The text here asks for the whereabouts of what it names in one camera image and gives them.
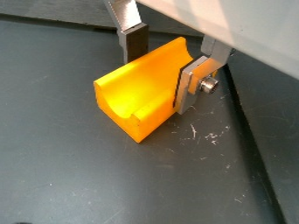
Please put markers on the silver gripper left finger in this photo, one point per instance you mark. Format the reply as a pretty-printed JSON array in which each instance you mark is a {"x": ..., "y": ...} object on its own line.
[{"x": 130, "y": 29}]

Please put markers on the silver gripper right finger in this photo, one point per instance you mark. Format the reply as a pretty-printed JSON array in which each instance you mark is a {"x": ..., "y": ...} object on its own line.
[{"x": 196, "y": 77}]

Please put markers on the yellow arch block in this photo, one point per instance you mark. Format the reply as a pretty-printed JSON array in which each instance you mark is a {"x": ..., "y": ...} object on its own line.
[{"x": 134, "y": 94}]

